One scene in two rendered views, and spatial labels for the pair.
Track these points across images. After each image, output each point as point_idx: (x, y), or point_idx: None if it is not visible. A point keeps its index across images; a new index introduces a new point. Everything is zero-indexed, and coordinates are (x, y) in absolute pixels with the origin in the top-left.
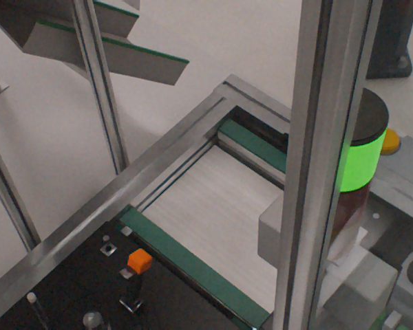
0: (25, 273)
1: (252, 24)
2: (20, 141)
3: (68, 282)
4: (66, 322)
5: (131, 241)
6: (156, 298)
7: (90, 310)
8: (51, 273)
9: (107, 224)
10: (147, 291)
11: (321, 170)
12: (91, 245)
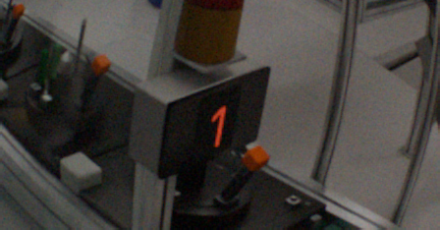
0: (272, 168)
1: None
2: (418, 203)
3: (257, 184)
4: (207, 167)
5: (302, 217)
6: (237, 229)
7: (220, 181)
8: (268, 175)
9: (322, 204)
10: (245, 225)
11: None
12: (299, 197)
